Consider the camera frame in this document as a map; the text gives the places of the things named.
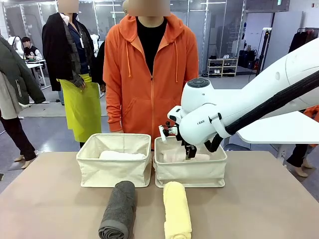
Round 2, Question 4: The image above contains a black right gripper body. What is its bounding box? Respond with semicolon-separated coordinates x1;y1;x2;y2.
173;124;197;151

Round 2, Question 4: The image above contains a pink towel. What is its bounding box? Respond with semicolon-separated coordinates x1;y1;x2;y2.
159;148;211;163

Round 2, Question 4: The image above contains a yellow towel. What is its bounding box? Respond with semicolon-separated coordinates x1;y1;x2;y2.
163;181;192;239

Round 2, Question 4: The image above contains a white towel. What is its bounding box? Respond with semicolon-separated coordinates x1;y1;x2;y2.
99;150;147;161

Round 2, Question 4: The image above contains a grey towel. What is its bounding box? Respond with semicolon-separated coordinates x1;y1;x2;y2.
98;181;137;239

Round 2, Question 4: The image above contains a cream fabric basket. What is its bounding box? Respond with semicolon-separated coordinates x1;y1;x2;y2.
153;135;228;188
76;133;152;188

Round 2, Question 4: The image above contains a person in orange hoodie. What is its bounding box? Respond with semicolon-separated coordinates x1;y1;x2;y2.
103;0;199;150

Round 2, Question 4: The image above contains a wooden shoe rack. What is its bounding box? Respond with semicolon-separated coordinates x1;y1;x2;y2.
207;54;239;78

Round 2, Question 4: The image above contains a white side table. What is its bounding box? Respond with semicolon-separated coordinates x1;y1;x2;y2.
223;111;319;160

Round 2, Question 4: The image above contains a black equipment case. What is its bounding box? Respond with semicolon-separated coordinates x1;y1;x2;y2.
238;49;258;69

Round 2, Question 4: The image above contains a figure in yellow skirt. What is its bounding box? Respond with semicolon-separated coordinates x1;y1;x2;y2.
41;0;103;149

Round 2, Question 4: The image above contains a person in orange garment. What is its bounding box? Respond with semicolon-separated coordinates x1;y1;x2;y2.
286;105;319;178

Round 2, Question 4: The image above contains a black tripod pole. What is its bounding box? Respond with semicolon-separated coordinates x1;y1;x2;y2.
255;28;272;77

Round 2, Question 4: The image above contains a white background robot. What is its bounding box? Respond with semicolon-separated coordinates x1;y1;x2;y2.
90;34;100;58

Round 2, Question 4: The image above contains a rack of dark coats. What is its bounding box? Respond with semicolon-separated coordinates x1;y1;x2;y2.
289;27;319;53

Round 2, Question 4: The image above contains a white background desk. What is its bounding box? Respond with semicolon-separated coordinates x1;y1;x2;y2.
24;59;47;88

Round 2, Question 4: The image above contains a seated person in varsity jacket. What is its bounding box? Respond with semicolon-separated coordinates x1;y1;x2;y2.
21;36;43;61

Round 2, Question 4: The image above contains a person in dark puffer coat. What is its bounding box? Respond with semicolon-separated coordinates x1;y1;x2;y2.
0;37;47;170

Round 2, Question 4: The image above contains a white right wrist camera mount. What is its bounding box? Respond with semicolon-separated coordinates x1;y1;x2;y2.
159;123;179;143

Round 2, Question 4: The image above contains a black right arm cable sleeve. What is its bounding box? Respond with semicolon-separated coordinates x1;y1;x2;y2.
205;72;319;153

